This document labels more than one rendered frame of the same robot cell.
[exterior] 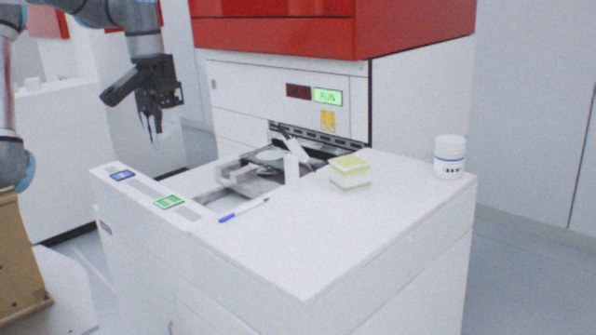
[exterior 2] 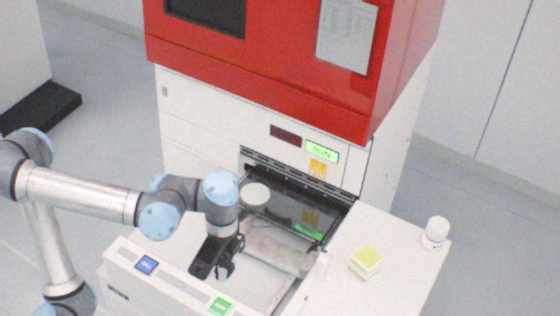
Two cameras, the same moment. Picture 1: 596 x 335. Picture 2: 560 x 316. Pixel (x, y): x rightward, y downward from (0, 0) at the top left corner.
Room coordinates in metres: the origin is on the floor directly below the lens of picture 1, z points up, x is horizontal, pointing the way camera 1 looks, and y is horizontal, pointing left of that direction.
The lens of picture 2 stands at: (0.11, 0.49, 2.36)
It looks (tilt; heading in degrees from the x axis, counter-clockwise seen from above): 45 degrees down; 340
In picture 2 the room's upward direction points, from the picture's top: 5 degrees clockwise
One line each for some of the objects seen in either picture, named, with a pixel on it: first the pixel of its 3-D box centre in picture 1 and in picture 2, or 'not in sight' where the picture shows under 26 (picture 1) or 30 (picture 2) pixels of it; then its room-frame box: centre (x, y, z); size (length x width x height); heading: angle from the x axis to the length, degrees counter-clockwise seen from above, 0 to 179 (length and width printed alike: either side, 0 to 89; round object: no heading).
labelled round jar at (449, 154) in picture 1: (449, 156); (435, 234); (0.99, -0.37, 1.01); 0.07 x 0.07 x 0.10
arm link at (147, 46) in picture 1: (144, 46); (220, 220); (0.95, 0.31, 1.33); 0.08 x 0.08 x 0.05
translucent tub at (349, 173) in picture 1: (349, 173); (365, 263); (0.95, -0.12, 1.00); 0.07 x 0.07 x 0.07; 24
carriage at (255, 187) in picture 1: (260, 189); (263, 246); (1.19, 0.12, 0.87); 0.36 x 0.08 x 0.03; 44
